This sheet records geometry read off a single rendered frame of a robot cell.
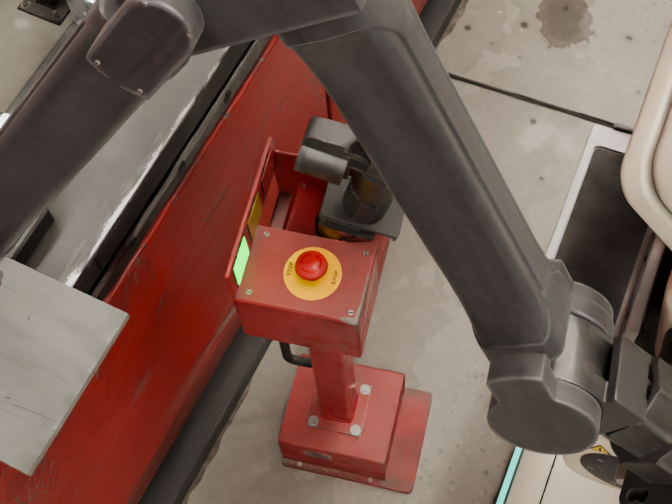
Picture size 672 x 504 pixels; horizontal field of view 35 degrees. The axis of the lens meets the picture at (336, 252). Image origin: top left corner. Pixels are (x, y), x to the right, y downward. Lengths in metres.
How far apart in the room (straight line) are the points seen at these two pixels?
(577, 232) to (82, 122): 0.55
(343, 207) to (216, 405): 0.81
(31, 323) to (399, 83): 0.62
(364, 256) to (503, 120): 1.09
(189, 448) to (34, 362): 0.97
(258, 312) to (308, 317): 0.07
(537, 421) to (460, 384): 1.34
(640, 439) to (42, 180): 0.45
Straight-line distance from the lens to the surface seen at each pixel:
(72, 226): 1.29
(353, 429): 1.92
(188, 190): 1.43
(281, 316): 1.32
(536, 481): 1.75
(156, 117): 1.34
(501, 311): 0.70
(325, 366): 1.68
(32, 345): 1.09
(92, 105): 0.65
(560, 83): 2.43
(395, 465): 2.02
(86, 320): 1.09
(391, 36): 0.55
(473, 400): 2.08
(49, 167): 0.72
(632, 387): 0.77
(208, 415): 2.04
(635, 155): 0.78
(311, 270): 1.28
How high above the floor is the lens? 1.96
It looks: 63 degrees down
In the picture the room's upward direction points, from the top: 7 degrees counter-clockwise
